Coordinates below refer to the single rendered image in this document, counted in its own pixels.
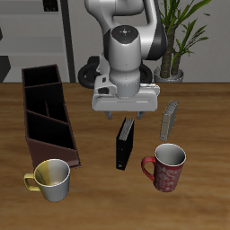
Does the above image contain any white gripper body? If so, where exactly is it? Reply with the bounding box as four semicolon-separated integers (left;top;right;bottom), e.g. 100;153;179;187
91;83;161;113

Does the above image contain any grey book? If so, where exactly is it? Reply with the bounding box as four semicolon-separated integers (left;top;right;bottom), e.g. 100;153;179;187
159;99;180;142

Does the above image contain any black book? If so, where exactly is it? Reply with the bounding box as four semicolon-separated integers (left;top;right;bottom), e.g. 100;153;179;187
115;117;136;172

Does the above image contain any dark brown desk caddy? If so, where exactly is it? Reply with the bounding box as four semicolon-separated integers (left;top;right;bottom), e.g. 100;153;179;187
21;63;82;173

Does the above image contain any red patterned mug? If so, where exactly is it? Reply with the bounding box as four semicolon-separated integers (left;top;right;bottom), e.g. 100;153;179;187
141;143;187;193

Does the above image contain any green pot plant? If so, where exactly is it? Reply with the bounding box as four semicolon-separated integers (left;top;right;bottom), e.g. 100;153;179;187
153;0;212;84

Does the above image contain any yellow and white mug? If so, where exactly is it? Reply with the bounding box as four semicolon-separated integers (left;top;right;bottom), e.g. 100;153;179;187
23;158;72;203

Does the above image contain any grey shelf unit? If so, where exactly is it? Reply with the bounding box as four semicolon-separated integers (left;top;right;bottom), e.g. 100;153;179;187
0;0;76;84

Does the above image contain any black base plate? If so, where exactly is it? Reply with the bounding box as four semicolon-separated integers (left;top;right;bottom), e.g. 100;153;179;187
77;56;154;90

